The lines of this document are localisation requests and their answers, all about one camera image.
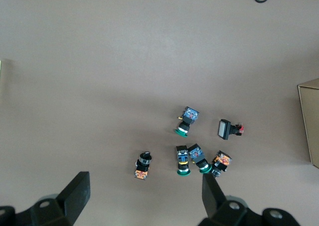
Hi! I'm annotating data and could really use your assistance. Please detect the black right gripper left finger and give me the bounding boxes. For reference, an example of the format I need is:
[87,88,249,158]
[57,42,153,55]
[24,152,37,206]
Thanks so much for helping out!
[14,171,91,226]

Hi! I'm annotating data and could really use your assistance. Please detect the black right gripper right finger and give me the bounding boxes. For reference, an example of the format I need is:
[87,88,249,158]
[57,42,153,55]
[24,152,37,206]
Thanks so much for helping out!
[199,173,265,226]

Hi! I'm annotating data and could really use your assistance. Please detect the green pushbutton blue block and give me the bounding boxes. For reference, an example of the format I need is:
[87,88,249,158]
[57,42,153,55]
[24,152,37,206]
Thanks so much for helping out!
[187,143,212,174]
[173,106,200,138]

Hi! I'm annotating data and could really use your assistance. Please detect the green pushbutton black block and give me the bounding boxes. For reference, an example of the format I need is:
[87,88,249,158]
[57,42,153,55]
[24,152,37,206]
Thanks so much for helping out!
[175,145,192,177]

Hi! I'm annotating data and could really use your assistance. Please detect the brown cardboard box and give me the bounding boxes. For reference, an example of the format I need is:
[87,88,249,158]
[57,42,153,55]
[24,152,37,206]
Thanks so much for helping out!
[297,78,319,169]

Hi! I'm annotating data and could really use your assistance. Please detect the black selector switch orange block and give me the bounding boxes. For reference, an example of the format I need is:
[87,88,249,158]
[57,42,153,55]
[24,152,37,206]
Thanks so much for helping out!
[134,150,152,181]
[210,150,233,178]

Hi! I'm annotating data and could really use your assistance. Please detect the black switch lower left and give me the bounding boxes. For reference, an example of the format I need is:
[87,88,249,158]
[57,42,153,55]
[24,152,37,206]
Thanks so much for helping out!
[216,118,245,141]

